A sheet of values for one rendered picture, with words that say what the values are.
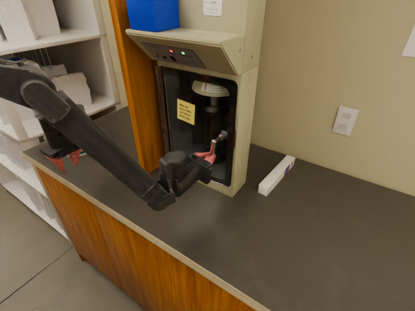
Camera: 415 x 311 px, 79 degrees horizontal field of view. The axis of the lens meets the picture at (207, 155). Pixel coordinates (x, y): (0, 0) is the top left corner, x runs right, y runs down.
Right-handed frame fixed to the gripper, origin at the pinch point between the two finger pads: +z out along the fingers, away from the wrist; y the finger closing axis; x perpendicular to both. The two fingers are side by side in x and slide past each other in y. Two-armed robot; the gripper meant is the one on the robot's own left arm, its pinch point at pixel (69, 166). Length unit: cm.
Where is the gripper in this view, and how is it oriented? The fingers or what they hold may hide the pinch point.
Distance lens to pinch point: 97.9
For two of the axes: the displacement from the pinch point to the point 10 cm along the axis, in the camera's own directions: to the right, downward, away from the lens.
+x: -8.3, -3.1, 4.6
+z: 0.1, 8.2, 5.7
